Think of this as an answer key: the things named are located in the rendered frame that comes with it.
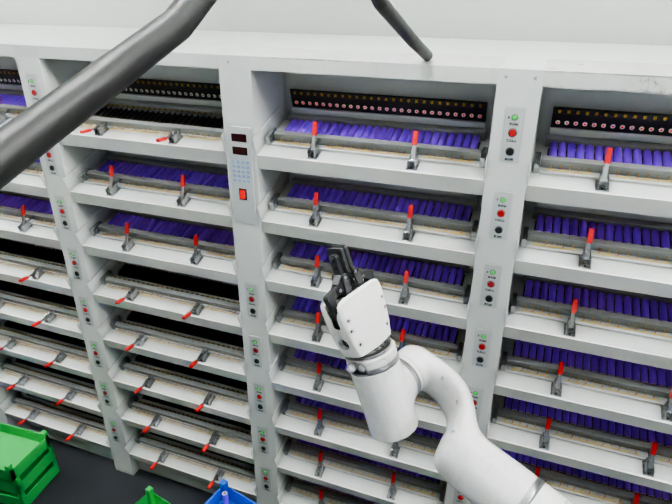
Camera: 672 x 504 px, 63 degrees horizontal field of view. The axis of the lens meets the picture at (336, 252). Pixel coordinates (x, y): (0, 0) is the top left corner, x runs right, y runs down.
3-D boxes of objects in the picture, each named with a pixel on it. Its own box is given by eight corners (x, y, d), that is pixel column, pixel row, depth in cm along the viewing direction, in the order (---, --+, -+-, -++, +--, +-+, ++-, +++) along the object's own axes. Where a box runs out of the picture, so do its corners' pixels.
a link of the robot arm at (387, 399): (412, 350, 90) (375, 381, 84) (432, 417, 93) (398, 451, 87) (375, 343, 96) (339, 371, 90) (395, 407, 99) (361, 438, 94)
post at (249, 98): (280, 526, 214) (249, 55, 138) (259, 519, 217) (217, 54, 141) (301, 487, 231) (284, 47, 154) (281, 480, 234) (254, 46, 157)
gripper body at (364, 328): (333, 364, 89) (311, 302, 86) (372, 333, 95) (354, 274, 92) (366, 371, 83) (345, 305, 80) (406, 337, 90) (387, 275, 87)
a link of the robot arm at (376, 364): (337, 373, 90) (331, 357, 89) (371, 346, 95) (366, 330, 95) (374, 381, 84) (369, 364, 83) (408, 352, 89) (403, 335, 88)
